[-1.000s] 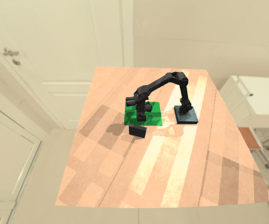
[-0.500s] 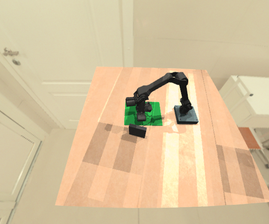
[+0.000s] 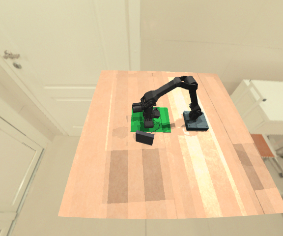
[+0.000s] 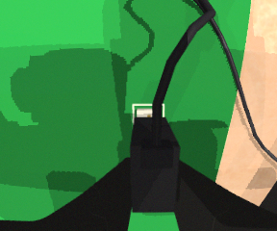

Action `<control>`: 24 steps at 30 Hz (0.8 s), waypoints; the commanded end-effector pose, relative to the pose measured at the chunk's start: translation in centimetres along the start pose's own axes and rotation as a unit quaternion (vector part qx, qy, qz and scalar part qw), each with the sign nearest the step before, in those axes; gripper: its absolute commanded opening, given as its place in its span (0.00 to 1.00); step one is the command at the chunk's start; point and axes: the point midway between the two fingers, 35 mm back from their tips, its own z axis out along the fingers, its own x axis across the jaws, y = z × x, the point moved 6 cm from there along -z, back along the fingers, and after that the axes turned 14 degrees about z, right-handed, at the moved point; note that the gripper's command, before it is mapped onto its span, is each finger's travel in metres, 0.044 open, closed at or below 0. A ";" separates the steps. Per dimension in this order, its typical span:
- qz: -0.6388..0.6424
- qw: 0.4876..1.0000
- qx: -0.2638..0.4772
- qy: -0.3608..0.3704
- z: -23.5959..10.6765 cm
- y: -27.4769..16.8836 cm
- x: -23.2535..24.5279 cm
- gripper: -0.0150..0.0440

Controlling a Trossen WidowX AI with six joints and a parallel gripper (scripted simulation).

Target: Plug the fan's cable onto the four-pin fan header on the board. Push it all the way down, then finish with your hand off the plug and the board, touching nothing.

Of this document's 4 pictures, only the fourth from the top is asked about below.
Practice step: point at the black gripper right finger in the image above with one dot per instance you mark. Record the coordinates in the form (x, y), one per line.
(202, 205)

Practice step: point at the black cable with plug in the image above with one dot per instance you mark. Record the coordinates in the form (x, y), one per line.
(154, 150)

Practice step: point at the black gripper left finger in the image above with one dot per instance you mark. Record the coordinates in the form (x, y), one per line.
(106, 206)

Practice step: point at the green circuit board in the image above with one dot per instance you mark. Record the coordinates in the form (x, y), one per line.
(75, 73)

